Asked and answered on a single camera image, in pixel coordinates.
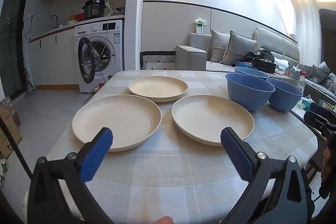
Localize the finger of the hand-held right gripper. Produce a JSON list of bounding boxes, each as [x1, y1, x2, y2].
[[304, 111, 330, 136], [310, 103, 336, 122]]

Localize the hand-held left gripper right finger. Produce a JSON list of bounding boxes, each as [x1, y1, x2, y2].
[[220, 127, 308, 224]]

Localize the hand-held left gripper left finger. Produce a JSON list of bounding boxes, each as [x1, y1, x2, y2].
[[27, 127, 116, 224]]

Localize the blue bowl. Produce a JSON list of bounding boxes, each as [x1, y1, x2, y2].
[[266, 78, 304, 112], [234, 66, 270, 80], [225, 72, 276, 112]]

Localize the cream plate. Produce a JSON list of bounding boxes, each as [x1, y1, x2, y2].
[[128, 76, 189, 103], [172, 94, 255, 147], [72, 94, 162, 152]]

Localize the person's right hand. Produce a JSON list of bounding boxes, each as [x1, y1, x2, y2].
[[322, 147, 333, 180]]

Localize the person's left hand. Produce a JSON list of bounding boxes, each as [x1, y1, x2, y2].
[[154, 216, 174, 224]]

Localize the white side table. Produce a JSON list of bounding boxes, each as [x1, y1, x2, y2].
[[289, 94, 336, 122]]

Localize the plastic water bottle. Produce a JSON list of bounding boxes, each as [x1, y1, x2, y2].
[[297, 72, 307, 90]]

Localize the dark chair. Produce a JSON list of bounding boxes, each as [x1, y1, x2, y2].
[[302, 156, 324, 189]]

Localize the grey clothes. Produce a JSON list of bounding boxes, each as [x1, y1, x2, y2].
[[297, 64, 331, 83]]

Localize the small cardboard box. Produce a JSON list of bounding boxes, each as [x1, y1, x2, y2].
[[285, 68, 301, 80]]

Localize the beige checked tablecloth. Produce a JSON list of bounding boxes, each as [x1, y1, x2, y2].
[[46, 70, 318, 224]]

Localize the dark curtain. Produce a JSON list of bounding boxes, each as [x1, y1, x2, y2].
[[319, 9, 336, 75]]

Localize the long black box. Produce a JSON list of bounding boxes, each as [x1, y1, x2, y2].
[[251, 57, 276, 73]]

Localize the cream curtain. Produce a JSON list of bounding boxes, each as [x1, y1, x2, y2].
[[293, 0, 322, 67]]

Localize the beige upholstered bed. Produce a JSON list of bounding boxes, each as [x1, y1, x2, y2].
[[253, 27, 336, 98]]

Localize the black clothes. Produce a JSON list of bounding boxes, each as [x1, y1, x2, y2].
[[243, 49, 275, 63]]

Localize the printed cardboard box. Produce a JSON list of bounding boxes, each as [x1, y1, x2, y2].
[[0, 97, 23, 159]]

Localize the green white slipper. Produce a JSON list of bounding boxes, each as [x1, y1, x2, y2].
[[0, 158, 9, 186]]

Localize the grey floor vacuum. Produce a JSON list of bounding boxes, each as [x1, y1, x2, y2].
[[23, 67, 37, 96]]

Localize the white kitchen counter cabinets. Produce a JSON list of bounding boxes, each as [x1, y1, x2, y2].
[[28, 22, 79, 90]]

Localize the grey cushion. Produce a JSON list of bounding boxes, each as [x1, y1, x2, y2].
[[220, 30, 258, 65], [211, 29, 231, 63]]

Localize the grey sofa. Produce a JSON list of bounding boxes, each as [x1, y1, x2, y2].
[[175, 32, 263, 72]]

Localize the black white patterned chair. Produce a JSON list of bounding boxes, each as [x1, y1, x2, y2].
[[140, 51, 176, 71]]

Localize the white washing machine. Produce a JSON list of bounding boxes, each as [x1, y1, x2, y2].
[[74, 20, 125, 93]]

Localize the black framed glass door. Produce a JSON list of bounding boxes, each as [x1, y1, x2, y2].
[[0, 0, 34, 101]]

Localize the black pressure cooker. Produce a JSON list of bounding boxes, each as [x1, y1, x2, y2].
[[82, 0, 107, 20]]

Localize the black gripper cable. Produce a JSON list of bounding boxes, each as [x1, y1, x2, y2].
[[0, 115, 34, 181]]

